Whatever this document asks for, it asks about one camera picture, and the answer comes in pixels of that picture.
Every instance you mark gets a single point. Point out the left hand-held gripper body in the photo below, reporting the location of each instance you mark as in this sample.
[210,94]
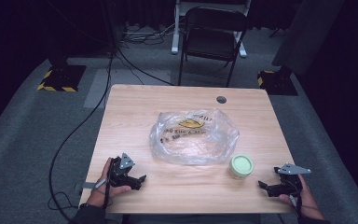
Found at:
[120,175]

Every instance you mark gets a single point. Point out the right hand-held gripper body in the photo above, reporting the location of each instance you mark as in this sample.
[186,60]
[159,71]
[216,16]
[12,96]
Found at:
[289,180]

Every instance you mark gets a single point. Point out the person's left hand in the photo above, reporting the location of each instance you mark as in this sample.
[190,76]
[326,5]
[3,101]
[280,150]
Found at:
[104,189]

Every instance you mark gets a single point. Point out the person's right hand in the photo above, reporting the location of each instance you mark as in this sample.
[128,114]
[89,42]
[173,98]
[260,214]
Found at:
[307,202]

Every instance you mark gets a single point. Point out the jar with green lid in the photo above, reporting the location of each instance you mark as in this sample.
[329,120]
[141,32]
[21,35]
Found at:
[241,166]

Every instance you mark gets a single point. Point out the clear plastic bag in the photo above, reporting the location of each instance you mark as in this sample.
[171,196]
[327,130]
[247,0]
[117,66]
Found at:
[195,138]

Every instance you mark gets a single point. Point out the grey hanging panel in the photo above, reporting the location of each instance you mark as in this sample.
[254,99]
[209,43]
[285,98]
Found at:
[307,34]

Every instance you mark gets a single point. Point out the black folding chair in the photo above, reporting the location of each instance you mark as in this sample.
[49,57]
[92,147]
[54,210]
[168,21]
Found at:
[213,40]

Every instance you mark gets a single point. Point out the striped stand base plate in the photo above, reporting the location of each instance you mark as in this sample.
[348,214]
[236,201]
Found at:
[62,78]
[276,83]

